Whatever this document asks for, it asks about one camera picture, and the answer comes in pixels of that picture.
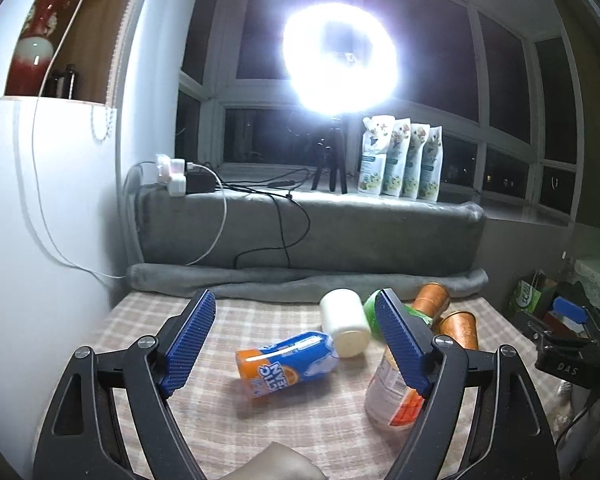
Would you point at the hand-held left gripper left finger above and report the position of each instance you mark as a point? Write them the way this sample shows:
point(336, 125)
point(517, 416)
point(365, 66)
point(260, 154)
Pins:
point(189, 342)

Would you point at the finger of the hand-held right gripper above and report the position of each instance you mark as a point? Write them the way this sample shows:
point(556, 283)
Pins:
point(571, 308)

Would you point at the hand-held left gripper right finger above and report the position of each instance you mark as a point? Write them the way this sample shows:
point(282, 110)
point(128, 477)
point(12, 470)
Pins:
point(399, 344)

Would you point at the green cup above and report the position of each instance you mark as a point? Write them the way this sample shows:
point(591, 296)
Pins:
point(371, 313)

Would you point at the copper cup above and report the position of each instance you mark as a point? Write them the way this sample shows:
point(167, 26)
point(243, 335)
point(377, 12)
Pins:
point(461, 329)
point(431, 301)

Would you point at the white cup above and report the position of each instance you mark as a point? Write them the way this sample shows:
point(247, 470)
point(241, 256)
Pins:
point(344, 324)

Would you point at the white lace cloth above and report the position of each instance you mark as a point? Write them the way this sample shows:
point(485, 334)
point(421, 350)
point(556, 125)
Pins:
point(597, 275)

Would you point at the green cardboard box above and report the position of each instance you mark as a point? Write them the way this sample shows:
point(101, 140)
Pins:
point(527, 296)

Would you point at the clear bottle with orange label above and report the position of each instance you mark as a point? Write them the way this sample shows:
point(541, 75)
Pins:
point(387, 390)

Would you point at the beige plaid cloth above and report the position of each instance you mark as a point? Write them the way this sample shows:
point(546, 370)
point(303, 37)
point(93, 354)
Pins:
point(260, 320)

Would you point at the blue orange drink can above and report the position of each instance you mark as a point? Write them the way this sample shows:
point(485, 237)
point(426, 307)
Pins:
point(286, 366)

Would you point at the rolled grey blanket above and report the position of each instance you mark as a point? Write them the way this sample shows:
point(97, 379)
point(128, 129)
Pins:
point(280, 280)

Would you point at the grey cushion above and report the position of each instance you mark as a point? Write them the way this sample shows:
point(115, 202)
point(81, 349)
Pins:
point(380, 235)

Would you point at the beige soft object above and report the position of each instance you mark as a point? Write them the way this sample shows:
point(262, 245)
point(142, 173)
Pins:
point(280, 465)

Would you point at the black power adapter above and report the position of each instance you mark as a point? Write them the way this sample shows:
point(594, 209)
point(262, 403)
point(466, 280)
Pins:
point(200, 182)

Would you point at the white power strip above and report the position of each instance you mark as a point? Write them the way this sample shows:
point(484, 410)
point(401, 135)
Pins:
point(172, 172)

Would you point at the white green stand-up pouch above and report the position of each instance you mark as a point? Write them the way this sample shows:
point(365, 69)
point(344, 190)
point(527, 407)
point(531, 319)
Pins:
point(432, 170)
point(374, 160)
point(416, 167)
point(399, 165)

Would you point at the black tripod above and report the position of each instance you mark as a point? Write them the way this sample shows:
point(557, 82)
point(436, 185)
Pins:
point(336, 160)

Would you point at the black bottle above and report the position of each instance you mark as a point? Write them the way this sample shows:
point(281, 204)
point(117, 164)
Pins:
point(69, 82)

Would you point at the red and white vase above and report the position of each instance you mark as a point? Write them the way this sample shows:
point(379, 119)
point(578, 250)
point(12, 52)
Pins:
point(37, 55)

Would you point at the white window frame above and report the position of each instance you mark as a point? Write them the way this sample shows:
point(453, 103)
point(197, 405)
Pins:
point(240, 92)

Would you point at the wooden wall shelf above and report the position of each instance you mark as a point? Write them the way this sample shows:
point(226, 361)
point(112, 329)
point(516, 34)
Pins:
point(105, 35)

